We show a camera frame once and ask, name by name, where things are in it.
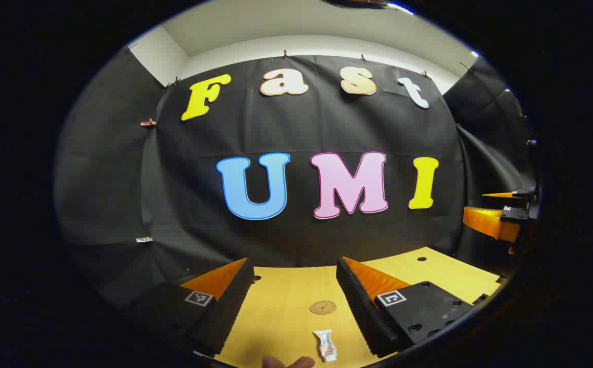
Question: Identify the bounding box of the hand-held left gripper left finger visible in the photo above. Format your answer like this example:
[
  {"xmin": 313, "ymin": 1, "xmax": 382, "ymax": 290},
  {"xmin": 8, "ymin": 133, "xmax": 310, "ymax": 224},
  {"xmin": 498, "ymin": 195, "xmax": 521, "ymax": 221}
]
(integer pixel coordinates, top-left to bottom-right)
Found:
[{"xmin": 123, "ymin": 257, "xmax": 256, "ymax": 358}]

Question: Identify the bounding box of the white toothpaste tube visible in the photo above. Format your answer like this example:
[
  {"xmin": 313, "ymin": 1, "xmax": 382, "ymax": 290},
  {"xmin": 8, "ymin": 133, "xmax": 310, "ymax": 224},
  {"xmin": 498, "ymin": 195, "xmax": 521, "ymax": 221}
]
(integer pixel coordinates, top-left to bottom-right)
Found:
[{"xmin": 313, "ymin": 329, "xmax": 338, "ymax": 363}]

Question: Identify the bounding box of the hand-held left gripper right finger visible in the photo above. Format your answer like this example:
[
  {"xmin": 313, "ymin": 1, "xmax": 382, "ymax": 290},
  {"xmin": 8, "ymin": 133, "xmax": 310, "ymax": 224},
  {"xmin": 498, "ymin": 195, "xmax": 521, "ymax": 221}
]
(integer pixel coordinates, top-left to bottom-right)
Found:
[{"xmin": 336, "ymin": 257, "xmax": 478, "ymax": 358}]

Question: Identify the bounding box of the wooden desktop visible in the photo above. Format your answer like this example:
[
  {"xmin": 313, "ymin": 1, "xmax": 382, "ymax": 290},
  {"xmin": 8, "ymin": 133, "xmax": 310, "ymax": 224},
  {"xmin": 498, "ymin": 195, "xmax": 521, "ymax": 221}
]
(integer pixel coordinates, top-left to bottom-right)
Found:
[{"xmin": 194, "ymin": 247, "xmax": 501, "ymax": 368}]

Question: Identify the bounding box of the black backdrop cloth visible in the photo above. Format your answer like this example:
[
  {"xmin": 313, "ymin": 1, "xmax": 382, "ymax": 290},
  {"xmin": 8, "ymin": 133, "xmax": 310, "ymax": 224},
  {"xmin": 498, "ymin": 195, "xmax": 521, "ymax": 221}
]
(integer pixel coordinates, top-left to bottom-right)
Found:
[{"xmin": 54, "ymin": 49, "xmax": 537, "ymax": 307}]

